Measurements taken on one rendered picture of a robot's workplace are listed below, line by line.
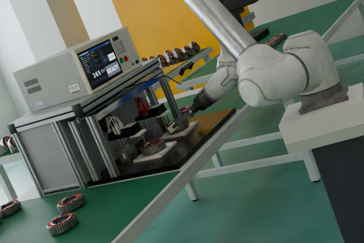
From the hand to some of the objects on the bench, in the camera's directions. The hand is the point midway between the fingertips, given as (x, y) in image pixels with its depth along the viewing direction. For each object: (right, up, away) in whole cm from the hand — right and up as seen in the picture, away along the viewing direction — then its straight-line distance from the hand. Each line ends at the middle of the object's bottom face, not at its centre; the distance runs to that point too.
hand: (177, 124), depth 273 cm
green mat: (-50, -37, -50) cm, 80 cm away
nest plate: (-9, -12, -19) cm, 24 cm away
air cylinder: (-11, -7, +8) cm, 15 cm away
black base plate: (-4, -10, -8) cm, 14 cm away
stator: (-41, -36, -63) cm, 83 cm away
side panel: (-50, -30, -15) cm, 60 cm away
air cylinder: (-21, -15, -12) cm, 29 cm away
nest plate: (+1, -4, +1) cm, 4 cm away
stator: (+1, -2, +1) cm, 2 cm away
